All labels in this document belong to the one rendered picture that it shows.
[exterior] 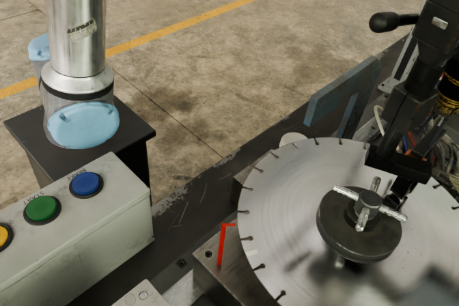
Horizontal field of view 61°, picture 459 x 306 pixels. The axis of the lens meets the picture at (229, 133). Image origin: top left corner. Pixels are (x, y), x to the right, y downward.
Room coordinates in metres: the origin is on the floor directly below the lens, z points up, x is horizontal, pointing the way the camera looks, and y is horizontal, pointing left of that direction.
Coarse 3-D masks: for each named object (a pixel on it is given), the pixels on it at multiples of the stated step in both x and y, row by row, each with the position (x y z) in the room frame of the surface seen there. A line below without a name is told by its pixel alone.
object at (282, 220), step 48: (288, 144) 0.45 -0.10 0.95; (336, 144) 0.46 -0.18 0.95; (240, 192) 0.34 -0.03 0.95; (288, 192) 0.35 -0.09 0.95; (384, 192) 0.37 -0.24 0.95; (432, 192) 0.38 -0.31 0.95; (288, 240) 0.28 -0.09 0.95; (432, 240) 0.30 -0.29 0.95; (288, 288) 0.21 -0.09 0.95; (336, 288) 0.22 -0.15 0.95; (384, 288) 0.22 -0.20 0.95; (432, 288) 0.23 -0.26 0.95
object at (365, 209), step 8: (376, 176) 0.36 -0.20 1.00; (336, 184) 0.34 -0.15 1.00; (376, 184) 0.34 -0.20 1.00; (344, 192) 0.33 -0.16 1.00; (352, 192) 0.33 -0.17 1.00; (368, 192) 0.33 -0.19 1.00; (376, 192) 0.33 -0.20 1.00; (360, 200) 0.31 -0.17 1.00; (368, 200) 0.31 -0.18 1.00; (376, 200) 0.31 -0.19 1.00; (360, 208) 0.31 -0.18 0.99; (368, 208) 0.30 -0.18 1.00; (376, 208) 0.30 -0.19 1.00; (384, 208) 0.31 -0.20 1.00; (360, 216) 0.29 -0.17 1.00; (368, 216) 0.30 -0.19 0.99; (392, 216) 0.30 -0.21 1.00; (400, 216) 0.30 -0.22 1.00; (360, 224) 0.28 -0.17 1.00
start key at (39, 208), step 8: (32, 200) 0.32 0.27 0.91; (40, 200) 0.32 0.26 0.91; (48, 200) 0.32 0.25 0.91; (32, 208) 0.31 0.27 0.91; (40, 208) 0.31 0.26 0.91; (48, 208) 0.31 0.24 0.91; (56, 208) 0.31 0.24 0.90; (32, 216) 0.29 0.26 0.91; (40, 216) 0.30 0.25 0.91; (48, 216) 0.30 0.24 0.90
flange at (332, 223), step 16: (336, 192) 0.36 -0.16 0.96; (320, 208) 0.32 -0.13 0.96; (336, 208) 0.33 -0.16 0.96; (352, 208) 0.32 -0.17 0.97; (320, 224) 0.30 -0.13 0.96; (336, 224) 0.30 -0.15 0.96; (352, 224) 0.30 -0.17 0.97; (368, 224) 0.30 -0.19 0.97; (384, 224) 0.31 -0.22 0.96; (400, 224) 0.31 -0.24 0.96; (336, 240) 0.28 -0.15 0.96; (352, 240) 0.28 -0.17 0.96; (368, 240) 0.28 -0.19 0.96; (384, 240) 0.28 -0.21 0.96; (352, 256) 0.26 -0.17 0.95; (368, 256) 0.26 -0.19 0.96; (384, 256) 0.27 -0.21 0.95
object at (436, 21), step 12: (444, 24) 0.37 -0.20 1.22; (396, 132) 0.38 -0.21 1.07; (384, 144) 0.38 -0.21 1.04; (396, 144) 0.38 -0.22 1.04; (372, 156) 0.38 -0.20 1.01; (384, 156) 0.38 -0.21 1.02; (396, 156) 0.39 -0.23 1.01; (408, 156) 0.39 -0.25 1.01; (384, 168) 0.37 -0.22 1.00; (396, 168) 0.37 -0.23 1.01; (408, 168) 0.37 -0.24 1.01; (420, 168) 0.37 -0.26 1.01; (396, 180) 0.37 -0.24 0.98; (408, 180) 0.36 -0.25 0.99; (420, 180) 0.36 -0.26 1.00; (396, 192) 0.37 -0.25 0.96
